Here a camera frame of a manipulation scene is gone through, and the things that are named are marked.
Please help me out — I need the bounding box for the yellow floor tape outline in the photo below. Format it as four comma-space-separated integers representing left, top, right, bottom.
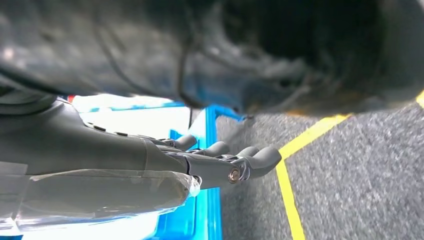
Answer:
275, 90, 424, 240

